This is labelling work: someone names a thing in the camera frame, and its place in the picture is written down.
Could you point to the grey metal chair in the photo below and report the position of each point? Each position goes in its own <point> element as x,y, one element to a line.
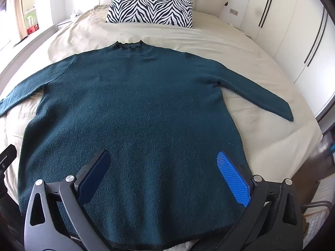
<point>322,203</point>

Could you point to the red box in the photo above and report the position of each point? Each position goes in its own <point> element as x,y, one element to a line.
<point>33,29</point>

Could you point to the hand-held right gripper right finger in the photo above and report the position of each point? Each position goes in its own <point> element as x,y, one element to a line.
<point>231,177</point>

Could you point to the white open wall shelf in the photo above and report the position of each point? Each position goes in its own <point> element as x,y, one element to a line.
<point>29,0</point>

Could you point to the white wall socket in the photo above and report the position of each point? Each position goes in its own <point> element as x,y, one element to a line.
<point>233,11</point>

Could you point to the white bedside table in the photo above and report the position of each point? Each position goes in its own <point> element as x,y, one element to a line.
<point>66,24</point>

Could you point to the dark teal knit sweater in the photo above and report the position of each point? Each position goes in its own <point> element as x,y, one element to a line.
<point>144,109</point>

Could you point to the zebra print pillow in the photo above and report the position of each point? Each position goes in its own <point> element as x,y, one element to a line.
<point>149,9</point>

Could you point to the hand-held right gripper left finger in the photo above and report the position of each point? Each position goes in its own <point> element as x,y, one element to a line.
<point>96,172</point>

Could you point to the bed with beige sheet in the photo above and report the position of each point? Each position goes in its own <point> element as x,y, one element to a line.
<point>222,44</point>

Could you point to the green container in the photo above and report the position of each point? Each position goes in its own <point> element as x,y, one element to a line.
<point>29,19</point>

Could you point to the beige curtain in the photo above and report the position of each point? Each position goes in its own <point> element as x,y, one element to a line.
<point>18,10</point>

